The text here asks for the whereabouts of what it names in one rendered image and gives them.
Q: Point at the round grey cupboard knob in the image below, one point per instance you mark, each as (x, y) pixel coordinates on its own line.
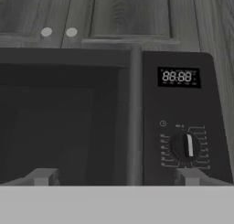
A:
(71, 32)
(46, 32)

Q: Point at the dark wood cupboard door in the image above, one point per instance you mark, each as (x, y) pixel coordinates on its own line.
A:
(128, 17)
(27, 17)

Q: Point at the black microwave dial knob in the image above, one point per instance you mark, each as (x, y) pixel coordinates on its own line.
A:
(186, 145)

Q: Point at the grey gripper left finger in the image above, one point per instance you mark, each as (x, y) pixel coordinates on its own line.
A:
(42, 176)

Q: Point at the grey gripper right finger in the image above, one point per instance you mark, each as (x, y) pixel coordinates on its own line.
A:
(190, 176)

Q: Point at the black microwave oven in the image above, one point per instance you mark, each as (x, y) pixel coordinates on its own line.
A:
(122, 118)

